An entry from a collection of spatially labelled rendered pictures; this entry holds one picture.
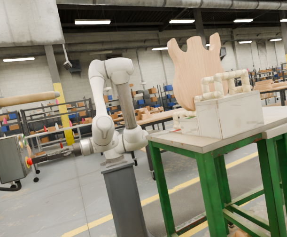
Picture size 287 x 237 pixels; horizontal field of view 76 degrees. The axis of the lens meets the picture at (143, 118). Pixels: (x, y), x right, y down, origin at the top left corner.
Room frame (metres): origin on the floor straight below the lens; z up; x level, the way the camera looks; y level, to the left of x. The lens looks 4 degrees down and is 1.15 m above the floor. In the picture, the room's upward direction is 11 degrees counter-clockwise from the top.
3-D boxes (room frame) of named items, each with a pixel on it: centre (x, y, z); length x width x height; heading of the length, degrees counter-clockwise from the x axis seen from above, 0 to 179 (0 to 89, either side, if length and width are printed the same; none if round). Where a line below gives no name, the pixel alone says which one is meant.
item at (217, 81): (0.81, -0.35, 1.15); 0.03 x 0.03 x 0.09
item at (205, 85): (0.88, -0.32, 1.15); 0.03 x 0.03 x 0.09
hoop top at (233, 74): (0.84, -0.43, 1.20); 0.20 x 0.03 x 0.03; 111
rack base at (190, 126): (1.02, -0.36, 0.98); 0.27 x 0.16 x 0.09; 113
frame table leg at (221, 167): (1.45, -0.54, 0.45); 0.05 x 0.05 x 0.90; 23
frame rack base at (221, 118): (0.88, -0.41, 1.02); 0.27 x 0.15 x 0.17; 113
